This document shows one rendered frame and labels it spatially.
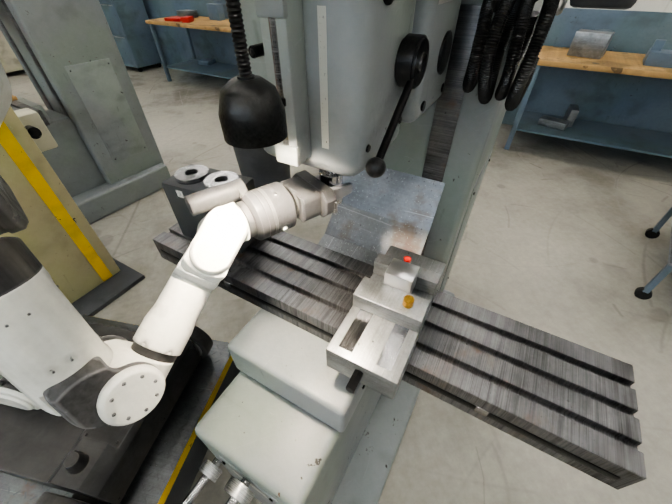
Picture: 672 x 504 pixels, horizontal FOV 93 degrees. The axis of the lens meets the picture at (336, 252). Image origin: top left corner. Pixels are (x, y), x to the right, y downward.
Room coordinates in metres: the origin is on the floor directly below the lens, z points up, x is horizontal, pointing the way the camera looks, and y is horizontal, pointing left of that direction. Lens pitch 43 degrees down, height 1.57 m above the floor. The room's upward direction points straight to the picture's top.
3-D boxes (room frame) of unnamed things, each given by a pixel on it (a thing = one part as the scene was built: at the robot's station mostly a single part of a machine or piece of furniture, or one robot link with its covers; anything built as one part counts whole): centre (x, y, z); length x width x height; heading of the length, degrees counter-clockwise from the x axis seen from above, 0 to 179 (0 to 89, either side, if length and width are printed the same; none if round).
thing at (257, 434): (0.54, 0.02, 0.44); 0.81 x 0.32 x 0.60; 150
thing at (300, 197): (0.50, 0.08, 1.23); 0.13 x 0.12 x 0.10; 37
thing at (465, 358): (0.53, -0.03, 0.90); 1.24 x 0.23 x 0.08; 60
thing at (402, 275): (0.47, -0.14, 1.05); 0.06 x 0.05 x 0.06; 61
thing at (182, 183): (0.77, 0.35, 1.04); 0.22 x 0.12 x 0.20; 67
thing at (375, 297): (0.42, -0.11, 1.03); 0.15 x 0.06 x 0.04; 61
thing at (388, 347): (0.44, -0.13, 0.99); 0.35 x 0.15 x 0.11; 151
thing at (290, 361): (0.56, 0.01, 0.80); 0.50 x 0.35 x 0.12; 150
